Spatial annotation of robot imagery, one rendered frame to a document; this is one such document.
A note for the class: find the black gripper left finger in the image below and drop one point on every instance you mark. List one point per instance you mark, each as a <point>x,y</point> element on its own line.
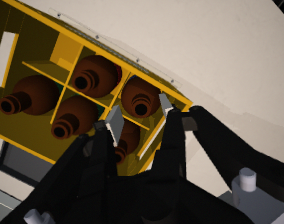
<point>52,198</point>

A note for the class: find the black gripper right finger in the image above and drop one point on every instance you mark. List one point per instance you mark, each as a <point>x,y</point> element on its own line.
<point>257,179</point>

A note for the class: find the yellow divided crate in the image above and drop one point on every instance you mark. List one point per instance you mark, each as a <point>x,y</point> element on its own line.
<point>49,52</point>

